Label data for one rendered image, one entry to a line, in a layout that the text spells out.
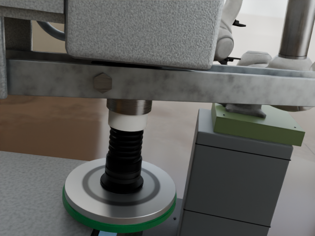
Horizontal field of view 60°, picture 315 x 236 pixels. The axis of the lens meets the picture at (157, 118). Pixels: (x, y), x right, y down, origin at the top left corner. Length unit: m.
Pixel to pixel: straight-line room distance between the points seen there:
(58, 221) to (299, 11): 0.96
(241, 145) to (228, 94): 0.76
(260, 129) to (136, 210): 0.84
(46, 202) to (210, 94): 0.38
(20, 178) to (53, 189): 0.09
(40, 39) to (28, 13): 5.72
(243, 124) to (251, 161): 0.16
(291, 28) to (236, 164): 0.58
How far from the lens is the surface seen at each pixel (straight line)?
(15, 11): 0.39
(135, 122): 0.47
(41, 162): 0.75
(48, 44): 6.03
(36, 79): 0.42
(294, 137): 1.27
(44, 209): 0.59
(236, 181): 1.29
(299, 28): 1.12
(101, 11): 0.36
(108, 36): 0.36
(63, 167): 0.72
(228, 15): 0.92
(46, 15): 0.38
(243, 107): 1.29
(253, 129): 1.22
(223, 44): 0.84
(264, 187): 1.32
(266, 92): 0.50
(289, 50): 1.13
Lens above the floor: 1.19
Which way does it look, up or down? 18 degrees down
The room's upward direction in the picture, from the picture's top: 7 degrees clockwise
